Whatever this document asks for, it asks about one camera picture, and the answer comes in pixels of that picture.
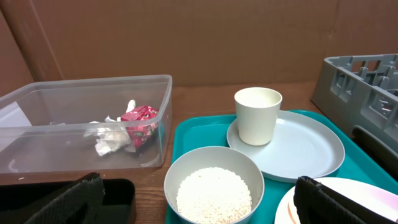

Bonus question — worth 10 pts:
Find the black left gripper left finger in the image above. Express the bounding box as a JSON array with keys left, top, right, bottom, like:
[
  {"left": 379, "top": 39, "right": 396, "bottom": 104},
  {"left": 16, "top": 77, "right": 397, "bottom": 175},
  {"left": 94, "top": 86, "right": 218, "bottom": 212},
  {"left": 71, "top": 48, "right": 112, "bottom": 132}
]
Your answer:
[{"left": 25, "top": 172, "right": 105, "bottom": 223}]

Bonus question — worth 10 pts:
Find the teal plastic tray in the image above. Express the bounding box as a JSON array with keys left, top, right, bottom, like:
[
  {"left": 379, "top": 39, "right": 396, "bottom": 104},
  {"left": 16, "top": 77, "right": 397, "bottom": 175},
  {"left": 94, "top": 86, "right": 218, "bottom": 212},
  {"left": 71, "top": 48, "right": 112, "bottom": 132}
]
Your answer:
[{"left": 172, "top": 110, "right": 397, "bottom": 224}]

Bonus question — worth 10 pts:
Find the grey bowl of rice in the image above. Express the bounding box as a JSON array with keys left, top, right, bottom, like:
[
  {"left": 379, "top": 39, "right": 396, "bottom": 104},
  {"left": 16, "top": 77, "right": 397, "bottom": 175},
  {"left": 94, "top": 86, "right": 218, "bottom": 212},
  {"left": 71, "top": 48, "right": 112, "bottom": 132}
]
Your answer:
[{"left": 164, "top": 146, "right": 265, "bottom": 223}]

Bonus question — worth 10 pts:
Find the white pink-rimmed plate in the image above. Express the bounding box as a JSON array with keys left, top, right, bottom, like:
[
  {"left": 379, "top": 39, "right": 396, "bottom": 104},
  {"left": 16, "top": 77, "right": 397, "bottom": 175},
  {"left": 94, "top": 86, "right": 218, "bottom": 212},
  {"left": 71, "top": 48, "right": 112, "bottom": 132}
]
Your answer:
[{"left": 274, "top": 177, "right": 397, "bottom": 224}]

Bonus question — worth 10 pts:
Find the light grey plate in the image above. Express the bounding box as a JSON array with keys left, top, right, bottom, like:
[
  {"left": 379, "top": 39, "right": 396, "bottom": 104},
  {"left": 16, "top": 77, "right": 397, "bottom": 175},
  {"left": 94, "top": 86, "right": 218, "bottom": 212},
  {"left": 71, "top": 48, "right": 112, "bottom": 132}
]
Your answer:
[{"left": 226, "top": 111, "right": 345, "bottom": 183}]

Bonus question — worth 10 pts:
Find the crumpled white tissue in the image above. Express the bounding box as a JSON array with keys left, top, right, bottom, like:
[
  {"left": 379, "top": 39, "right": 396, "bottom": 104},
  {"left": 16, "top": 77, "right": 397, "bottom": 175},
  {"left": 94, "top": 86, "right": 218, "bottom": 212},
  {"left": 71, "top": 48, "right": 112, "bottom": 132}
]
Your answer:
[{"left": 83, "top": 99, "right": 137, "bottom": 157}]

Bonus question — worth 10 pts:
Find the red crumpled wrapper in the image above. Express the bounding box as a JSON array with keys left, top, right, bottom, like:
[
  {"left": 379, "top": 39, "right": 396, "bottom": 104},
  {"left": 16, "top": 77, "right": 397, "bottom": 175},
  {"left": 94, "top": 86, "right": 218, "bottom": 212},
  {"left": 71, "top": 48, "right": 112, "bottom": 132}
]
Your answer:
[{"left": 121, "top": 105, "right": 159, "bottom": 152}]

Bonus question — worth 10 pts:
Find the clear plastic waste bin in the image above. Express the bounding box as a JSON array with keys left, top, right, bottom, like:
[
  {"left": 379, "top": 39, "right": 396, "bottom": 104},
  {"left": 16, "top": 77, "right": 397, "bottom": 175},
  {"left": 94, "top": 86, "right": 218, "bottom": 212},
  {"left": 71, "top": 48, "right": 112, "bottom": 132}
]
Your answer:
[{"left": 1, "top": 75, "right": 172, "bottom": 174}]

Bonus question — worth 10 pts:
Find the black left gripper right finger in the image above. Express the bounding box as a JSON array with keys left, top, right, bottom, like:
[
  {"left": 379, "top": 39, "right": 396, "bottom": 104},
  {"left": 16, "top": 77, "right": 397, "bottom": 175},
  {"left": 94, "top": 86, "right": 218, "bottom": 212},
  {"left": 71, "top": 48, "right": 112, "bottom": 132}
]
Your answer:
[{"left": 293, "top": 176, "right": 397, "bottom": 224}]

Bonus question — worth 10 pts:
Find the black waste tray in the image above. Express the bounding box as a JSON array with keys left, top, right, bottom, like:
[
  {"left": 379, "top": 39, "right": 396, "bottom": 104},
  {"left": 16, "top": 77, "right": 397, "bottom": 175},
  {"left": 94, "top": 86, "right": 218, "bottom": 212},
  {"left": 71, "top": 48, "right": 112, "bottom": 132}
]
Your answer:
[{"left": 1, "top": 179, "right": 136, "bottom": 223}]

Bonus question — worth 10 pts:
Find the grey dishwasher rack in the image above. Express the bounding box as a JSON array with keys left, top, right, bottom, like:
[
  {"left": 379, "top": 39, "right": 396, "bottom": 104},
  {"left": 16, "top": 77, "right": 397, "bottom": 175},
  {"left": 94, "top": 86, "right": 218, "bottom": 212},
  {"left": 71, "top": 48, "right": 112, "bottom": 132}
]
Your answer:
[{"left": 312, "top": 54, "right": 397, "bottom": 152}]

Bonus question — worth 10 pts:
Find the cream plastic cup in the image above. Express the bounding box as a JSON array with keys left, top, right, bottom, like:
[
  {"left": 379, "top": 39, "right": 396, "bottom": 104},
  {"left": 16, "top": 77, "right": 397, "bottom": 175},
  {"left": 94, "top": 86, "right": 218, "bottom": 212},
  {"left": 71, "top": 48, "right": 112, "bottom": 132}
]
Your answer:
[{"left": 234, "top": 87, "right": 283, "bottom": 146}]

